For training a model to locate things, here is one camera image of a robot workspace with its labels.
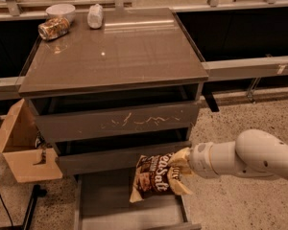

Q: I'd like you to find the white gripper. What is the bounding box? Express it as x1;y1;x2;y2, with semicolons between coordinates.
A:
168;142;219;196

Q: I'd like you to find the brown chip bag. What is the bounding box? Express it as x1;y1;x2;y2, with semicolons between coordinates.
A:
130;152;192;203

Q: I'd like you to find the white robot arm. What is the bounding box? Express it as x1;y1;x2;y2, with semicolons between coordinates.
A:
168;129;288;181

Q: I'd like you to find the grey middle drawer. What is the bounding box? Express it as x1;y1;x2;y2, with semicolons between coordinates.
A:
56;128;192;175

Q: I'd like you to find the grey open bottom drawer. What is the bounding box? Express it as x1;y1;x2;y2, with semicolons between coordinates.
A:
73;169;202;230

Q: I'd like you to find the grey drawer cabinet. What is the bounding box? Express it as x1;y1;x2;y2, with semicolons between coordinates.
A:
18;7;210;177

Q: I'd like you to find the grey top drawer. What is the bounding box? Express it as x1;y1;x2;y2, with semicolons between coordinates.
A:
28;94;199;143

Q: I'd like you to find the black stand base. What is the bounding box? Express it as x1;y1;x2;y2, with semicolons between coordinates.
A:
21;184;47;230

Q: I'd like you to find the cardboard box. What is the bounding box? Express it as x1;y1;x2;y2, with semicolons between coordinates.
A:
0;100;62;183

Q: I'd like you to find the tipped drink can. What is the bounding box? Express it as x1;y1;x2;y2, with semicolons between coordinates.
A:
38;17;70;41

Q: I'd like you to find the white bowl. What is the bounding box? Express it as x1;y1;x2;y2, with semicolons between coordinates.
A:
46;4;76;23

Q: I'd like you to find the black cable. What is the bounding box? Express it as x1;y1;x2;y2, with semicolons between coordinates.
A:
0;158;15;227

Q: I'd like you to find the metal railing frame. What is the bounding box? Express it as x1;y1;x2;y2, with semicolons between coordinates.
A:
0;0;288;102

